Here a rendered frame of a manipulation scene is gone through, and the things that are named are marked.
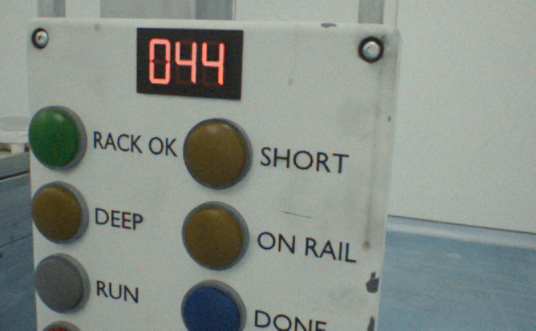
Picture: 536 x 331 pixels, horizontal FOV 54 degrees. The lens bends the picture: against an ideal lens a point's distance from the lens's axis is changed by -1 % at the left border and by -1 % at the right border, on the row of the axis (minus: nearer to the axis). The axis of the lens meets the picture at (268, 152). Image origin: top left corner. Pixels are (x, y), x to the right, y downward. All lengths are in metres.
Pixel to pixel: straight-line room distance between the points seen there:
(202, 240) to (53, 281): 0.08
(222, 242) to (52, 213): 0.09
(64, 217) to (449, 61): 3.57
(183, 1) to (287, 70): 0.10
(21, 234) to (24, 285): 0.13
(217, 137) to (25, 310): 1.22
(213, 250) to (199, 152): 0.04
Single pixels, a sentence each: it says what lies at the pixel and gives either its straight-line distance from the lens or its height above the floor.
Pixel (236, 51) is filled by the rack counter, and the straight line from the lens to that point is 0.22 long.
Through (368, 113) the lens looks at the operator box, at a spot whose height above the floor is 1.14.
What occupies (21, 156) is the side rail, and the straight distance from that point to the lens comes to 1.22.
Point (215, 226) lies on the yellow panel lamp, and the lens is 0.22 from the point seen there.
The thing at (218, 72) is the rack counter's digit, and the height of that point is 1.16.
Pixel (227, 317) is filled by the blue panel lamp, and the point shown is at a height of 1.05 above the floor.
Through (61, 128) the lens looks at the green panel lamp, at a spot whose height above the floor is 1.13.
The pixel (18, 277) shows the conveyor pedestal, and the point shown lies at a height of 0.64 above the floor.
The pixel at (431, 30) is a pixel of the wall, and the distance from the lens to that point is 3.76.
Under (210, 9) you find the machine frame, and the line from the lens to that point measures 0.31.
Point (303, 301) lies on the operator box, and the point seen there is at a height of 1.06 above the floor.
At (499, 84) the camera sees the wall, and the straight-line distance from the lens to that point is 3.77.
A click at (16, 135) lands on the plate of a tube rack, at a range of 1.25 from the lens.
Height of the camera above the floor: 1.16
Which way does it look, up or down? 10 degrees down
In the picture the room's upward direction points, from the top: 3 degrees clockwise
